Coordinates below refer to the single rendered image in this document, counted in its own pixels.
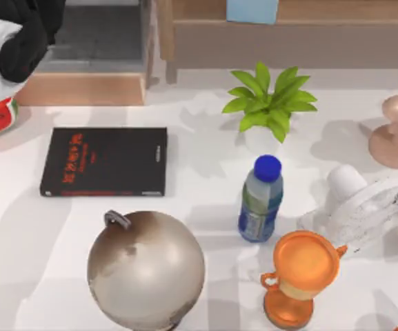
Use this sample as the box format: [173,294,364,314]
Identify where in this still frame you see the blue capped water bottle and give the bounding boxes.
[237,154,285,243]

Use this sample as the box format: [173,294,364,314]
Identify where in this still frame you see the black book with red print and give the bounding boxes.
[39,127,169,198]

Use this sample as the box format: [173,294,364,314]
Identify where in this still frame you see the green plant in white pot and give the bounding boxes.
[221,61,319,157]

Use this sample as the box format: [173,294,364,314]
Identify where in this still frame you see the grey globe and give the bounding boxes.
[87,209,206,331]

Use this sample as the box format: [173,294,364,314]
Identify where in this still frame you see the pale wooden drawer front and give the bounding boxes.
[13,72,147,107]

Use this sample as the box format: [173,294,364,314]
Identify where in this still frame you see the orange trophy cup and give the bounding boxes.
[260,230,348,330]

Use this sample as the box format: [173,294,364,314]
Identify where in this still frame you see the wooden open shelf unit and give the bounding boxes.
[156,0,398,85]

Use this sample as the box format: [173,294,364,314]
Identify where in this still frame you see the grey pierced drawer inside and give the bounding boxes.
[34,0,152,74]

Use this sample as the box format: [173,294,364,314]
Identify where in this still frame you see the light blue box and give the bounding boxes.
[226,0,279,26]

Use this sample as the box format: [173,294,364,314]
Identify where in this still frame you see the white desk fan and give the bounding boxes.
[325,164,398,255]

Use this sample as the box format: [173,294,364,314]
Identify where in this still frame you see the pink desk lamp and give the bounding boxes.
[368,66,398,170]

